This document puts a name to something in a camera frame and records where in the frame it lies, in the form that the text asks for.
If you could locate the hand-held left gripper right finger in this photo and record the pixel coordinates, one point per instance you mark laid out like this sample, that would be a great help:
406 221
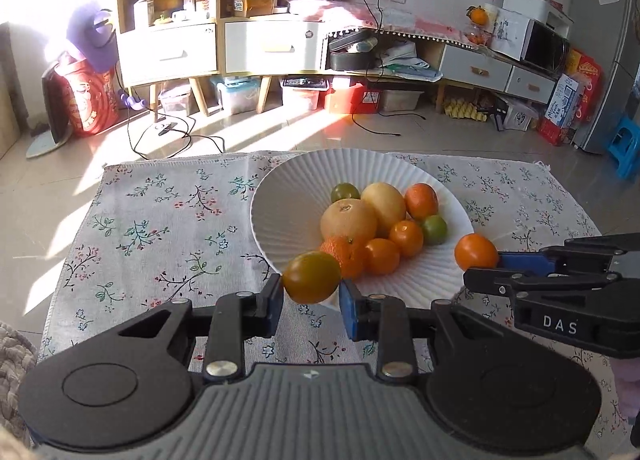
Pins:
350 312

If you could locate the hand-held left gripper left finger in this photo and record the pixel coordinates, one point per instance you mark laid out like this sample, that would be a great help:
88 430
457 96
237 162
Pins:
272 300

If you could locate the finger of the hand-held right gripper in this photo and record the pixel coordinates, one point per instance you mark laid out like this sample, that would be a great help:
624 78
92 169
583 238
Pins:
525 262
490 280

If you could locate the small smooth orange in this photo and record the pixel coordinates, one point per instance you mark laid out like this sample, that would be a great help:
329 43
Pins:
381 257
476 251
406 238

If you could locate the yellow orange fruit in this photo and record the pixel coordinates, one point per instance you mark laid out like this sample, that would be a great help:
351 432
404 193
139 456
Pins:
311 277

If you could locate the orange mandarin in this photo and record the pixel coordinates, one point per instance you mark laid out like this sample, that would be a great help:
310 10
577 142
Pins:
421 200
347 257

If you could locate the green mandarin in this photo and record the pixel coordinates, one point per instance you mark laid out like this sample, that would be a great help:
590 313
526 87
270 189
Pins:
436 230
345 191

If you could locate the white ribbed plate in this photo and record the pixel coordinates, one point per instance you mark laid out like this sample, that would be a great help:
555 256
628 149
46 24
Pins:
300 220

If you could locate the large pale yellow orange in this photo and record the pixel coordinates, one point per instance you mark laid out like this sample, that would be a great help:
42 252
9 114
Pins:
348 222
385 205

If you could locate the person's right hand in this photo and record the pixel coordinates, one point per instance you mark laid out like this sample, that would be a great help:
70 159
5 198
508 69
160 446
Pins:
627 382

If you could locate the floral tablecloth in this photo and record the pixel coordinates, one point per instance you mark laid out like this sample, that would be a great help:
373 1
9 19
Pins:
160 240

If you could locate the small red box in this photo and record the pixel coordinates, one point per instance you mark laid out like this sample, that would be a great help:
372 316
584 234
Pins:
551 132

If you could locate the white printed box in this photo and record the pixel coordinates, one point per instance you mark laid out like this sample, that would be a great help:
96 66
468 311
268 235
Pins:
520 115

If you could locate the blue plastic stool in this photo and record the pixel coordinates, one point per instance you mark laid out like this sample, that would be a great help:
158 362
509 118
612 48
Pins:
625 145

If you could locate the yellow egg tray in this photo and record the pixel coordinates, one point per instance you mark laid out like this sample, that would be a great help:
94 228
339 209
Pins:
465 109

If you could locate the blue white carton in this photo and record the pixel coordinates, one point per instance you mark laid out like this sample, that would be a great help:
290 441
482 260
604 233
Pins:
562 100

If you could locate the low cabinet with white drawers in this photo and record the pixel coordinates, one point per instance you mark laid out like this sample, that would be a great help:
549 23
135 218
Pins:
475 71

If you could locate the power adapter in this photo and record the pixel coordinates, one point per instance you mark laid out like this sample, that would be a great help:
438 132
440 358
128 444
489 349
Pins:
166 128

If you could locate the red gift box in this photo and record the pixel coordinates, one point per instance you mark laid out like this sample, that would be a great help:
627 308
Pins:
587 70

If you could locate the dark lid storage box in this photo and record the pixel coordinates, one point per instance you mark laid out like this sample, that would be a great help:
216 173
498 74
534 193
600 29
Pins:
302 96

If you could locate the blue lid storage box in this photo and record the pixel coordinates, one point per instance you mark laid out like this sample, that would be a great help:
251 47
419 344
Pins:
237 96

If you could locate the black microwave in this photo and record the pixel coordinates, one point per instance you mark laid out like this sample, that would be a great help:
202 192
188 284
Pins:
545 47

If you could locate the small clear storage box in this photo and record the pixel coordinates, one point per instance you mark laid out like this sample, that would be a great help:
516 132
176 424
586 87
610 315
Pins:
175 101

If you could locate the silver fridge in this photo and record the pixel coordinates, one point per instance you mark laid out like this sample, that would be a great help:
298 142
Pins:
607 50

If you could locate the white drawing sheet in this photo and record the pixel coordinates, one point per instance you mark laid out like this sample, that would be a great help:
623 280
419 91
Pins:
507 32

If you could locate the pile of papers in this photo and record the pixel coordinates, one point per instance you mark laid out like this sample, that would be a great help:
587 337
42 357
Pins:
407 62

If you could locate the glass fruit bowl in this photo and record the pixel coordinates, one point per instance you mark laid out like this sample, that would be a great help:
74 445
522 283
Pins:
475 36

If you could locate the purple toy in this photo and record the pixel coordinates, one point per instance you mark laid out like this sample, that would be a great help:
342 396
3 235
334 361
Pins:
132 101

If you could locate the orange tangerine ornament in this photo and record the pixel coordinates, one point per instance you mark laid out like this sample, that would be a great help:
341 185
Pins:
478 16

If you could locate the black tray case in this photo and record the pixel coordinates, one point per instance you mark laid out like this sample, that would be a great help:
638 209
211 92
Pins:
347 60

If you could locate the wooden shelf cabinet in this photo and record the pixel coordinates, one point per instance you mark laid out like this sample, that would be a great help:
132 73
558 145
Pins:
270 47

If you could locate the brown knitted blanket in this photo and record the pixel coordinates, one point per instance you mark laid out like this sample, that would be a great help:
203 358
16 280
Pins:
15 380

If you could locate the red printed bag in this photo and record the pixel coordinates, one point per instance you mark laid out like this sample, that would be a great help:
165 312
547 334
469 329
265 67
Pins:
87 100

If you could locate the pink table runner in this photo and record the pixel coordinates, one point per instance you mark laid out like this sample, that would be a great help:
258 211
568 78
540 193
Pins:
400 20

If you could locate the grey standing panel heater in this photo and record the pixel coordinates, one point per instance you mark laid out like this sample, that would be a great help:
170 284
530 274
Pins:
52 110

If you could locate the yellow cardboard box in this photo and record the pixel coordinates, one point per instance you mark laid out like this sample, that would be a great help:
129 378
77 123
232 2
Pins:
254 5

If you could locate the purple bag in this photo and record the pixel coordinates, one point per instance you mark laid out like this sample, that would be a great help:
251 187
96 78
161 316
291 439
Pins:
90 40

